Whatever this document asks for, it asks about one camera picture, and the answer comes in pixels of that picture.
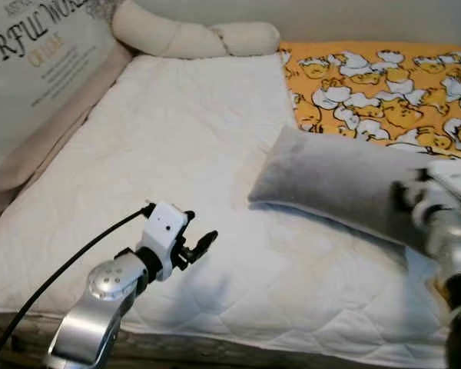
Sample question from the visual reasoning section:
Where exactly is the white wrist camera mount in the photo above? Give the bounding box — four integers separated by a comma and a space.
137, 201, 191, 282
423, 158, 461, 202

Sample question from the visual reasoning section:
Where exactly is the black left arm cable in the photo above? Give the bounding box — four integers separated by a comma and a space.
0, 203, 156, 366

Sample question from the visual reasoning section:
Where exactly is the beige padded bed bumper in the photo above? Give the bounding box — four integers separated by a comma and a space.
0, 42, 137, 229

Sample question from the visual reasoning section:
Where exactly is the beige knotted cushion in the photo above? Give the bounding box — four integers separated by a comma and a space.
111, 0, 282, 61

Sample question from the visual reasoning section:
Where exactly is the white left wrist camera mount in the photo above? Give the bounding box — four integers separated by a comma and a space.
137, 201, 191, 282

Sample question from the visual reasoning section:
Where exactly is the white panel with printed text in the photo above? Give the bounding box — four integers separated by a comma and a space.
0, 0, 118, 174

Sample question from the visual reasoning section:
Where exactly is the white quilted mattress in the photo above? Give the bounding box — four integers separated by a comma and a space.
0, 52, 461, 368

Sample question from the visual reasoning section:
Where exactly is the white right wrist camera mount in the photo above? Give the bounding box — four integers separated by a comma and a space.
423, 158, 461, 202

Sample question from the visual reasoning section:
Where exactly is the grey bed base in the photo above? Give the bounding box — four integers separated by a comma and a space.
0, 310, 446, 369

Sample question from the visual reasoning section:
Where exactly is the grey plush pillow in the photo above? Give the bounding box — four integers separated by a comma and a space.
247, 125, 461, 258

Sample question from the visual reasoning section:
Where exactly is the yellow cartoon egg duvet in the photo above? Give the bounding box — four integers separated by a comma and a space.
278, 41, 461, 231

